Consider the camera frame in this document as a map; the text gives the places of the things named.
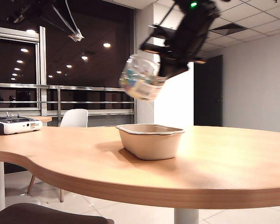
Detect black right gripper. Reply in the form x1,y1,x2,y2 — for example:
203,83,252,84
158,8,221,78

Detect clear round plastic clip box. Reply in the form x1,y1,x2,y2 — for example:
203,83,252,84
118,53,168,103

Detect beige rectangular paper container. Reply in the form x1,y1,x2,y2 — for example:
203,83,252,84
116,124,185,161

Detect white square pillar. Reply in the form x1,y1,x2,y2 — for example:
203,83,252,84
135,2,194,128

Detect dark door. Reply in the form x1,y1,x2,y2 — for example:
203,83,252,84
193,55,224,127

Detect ceiling air vent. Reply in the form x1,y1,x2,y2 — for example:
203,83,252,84
210,22,248,33

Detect metal railing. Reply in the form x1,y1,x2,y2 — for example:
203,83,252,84
0,83,135,128

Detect white plastic chair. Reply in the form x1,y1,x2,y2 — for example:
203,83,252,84
27,108,89,203

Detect small round wooden table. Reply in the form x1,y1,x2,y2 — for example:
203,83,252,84
25,116,52,123

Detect thick white table leg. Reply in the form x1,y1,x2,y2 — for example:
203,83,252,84
174,207,200,224

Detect white controller device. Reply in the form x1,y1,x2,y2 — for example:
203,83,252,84
0,112,43,135

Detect brown chair seat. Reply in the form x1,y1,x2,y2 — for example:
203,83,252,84
0,202,115,224

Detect white cords with taped end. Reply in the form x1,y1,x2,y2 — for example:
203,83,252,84
50,0,85,43

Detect white window frame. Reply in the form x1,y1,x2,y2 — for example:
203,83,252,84
0,25,47,117

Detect dark overhead bracket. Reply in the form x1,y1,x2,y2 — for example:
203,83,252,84
4,0,54,24

